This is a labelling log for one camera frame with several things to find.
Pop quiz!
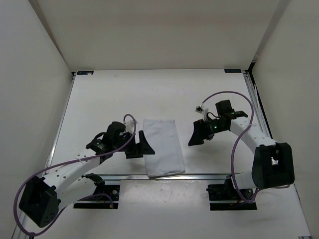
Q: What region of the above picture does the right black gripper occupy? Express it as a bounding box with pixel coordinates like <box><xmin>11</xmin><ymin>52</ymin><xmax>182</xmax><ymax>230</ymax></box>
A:
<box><xmin>188</xmin><ymin>117</ymin><xmax>227</xmax><ymax>146</ymax></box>

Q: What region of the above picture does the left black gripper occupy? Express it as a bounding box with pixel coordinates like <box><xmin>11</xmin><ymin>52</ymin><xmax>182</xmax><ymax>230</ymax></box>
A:
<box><xmin>113</xmin><ymin>130</ymin><xmax>155</xmax><ymax>158</ymax></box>

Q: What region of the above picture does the white fabric skirt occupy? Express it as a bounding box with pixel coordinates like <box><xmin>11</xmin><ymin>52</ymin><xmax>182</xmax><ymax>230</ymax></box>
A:
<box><xmin>143</xmin><ymin>119</ymin><xmax>185</xmax><ymax>178</ymax></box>

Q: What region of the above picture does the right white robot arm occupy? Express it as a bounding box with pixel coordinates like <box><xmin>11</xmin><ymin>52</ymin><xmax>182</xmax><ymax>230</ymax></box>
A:
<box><xmin>188</xmin><ymin>100</ymin><xmax>295</xmax><ymax>199</ymax></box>

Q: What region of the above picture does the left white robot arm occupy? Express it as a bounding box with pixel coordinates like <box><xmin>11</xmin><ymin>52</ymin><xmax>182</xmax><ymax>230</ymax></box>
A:
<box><xmin>18</xmin><ymin>121</ymin><xmax>155</xmax><ymax>228</ymax></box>

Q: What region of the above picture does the white front cover board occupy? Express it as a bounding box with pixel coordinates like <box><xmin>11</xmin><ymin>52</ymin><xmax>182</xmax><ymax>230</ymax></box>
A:
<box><xmin>42</xmin><ymin>180</ymin><xmax>311</xmax><ymax>239</ymax></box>

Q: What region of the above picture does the right blue corner label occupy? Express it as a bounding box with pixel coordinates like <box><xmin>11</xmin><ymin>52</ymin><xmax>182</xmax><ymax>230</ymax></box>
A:
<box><xmin>224</xmin><ymin>69</ymin><xmax>242</xmax><ymax>73</ymax></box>

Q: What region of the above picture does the blue corner label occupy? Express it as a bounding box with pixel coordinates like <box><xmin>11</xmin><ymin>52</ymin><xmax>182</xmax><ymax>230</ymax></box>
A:
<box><xmin>224</xmin><ymin>69</ymin><xmax>242</xmax><ymax>73</ymax></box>
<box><xmin>76</xmin><ymin>71</ymin><xmax>94</xmax><ymax>75</ymax></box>

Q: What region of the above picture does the left blue corner label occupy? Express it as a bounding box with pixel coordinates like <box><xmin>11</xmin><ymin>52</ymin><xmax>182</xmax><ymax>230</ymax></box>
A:
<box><xmin>76</xmin><ymin>71</ymin><xmax>94</xmax><ymax>75</ymax></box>

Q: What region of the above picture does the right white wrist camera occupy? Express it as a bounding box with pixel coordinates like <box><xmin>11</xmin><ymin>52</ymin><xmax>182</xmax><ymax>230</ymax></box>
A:
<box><xmin>195</xmin><ymin>105</ymin><xmax>209</xmax><ymax>121</ymax></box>

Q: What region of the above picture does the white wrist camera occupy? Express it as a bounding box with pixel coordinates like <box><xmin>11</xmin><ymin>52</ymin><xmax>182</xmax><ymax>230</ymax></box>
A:
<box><xmin>123</xmin><ymin>120</ymin><xmax>136</xmax><ymax>134</ymax></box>
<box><xmin>195</xmin><ymin>105</ymin><xmax>209</xmax><ymax>121</ymax></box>

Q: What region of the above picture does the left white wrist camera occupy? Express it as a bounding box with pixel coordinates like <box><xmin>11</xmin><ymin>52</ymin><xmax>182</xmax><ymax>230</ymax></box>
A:
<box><xmin>123</xmin><ymin>120</ymin><xmax>136</xmax><ymax>134</ymax></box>

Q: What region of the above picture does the front aluminium rail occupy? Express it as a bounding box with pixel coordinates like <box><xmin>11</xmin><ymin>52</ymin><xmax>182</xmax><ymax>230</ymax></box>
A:
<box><xmin>98</xmin><ymin>174</ymin><xmax>229</xmax><ymax>181</ymax></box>

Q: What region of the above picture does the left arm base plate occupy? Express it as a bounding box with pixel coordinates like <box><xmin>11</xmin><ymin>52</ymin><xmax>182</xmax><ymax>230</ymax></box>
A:
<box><xmin>73</xmin><ymin>181</ymin><xmax>120</xmax><ymax>210</ymax></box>

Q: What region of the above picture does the right aluminium frame rail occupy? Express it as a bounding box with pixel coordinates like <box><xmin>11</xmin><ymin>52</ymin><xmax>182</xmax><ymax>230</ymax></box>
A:
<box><xmin>243</xmin><ymin>69</ymin><xmax>286</xmax><ymax>180</ymax></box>

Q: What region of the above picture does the aluminium frame rail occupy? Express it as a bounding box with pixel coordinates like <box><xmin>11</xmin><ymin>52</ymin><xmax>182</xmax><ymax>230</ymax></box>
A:
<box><xmin>243</xmin><ymin>69</ymin><xmax>286</xmax><ymax>180</ymax></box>
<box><xmin>39</xmin><ymin>72</ymin><xmax>77</xmax><ymax>179</ymax></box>

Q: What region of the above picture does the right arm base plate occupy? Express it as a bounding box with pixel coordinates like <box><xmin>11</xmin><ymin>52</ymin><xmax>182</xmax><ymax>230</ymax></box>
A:
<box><xmin>206</xmin><ymin>184</ymin><xmax>257</xmax><ymax>211</ymax></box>

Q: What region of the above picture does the left aluminium frame rail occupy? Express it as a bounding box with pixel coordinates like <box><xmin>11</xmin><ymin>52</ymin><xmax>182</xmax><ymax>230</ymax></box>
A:
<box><xmin>39</xmin><ymin>72</ymin><xmax>77</xmax><ymax>179</ymax></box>

